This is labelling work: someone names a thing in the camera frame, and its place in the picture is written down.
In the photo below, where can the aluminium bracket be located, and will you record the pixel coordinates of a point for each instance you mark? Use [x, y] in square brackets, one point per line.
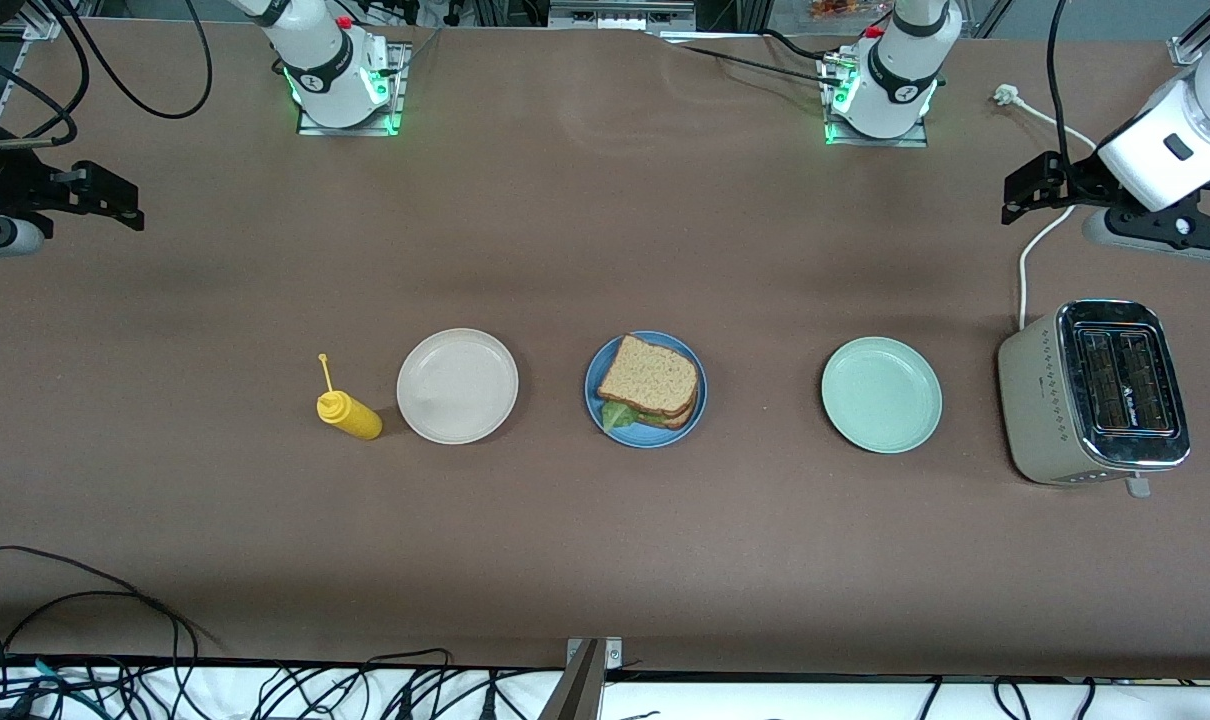
[585, 680]

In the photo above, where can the yellow mustard squeeze bottle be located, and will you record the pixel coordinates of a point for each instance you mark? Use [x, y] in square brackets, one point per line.
[355, 415]

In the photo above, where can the brown bread slice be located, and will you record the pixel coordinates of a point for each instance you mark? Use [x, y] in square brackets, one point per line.
[683, 418]
[650, 380]

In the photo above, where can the grey power strip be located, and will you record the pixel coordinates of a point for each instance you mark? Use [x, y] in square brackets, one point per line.
[620, 15]

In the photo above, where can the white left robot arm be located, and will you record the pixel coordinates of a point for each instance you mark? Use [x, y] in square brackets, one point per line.
[900, 80]

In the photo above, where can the green lettuce leaf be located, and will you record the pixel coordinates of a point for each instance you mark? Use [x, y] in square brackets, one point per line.
[620, 415]

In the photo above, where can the light green round plate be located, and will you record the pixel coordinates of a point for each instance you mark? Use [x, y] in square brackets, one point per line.
[881, 394]

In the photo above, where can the blue round plate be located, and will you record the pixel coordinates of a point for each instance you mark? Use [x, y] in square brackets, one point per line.
[605, 430]

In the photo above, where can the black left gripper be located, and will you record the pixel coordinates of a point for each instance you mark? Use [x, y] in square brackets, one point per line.
[1080, 183]

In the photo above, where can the beige chrome toaster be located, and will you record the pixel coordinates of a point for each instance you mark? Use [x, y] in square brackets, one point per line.
[1040, 400]

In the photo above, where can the orange packet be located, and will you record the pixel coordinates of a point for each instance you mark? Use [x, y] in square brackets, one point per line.
[840, 8]

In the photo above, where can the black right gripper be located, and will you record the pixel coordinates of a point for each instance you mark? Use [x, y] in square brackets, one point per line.
[15, 185]

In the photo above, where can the beige round plate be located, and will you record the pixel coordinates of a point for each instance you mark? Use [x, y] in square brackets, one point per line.
[457, 386]

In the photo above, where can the aluminium frame corner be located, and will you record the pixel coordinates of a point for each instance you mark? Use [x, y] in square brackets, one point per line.
[1190, 50]

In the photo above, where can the aluminium frame rail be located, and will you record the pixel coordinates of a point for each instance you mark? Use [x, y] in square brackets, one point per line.
[25, 25]

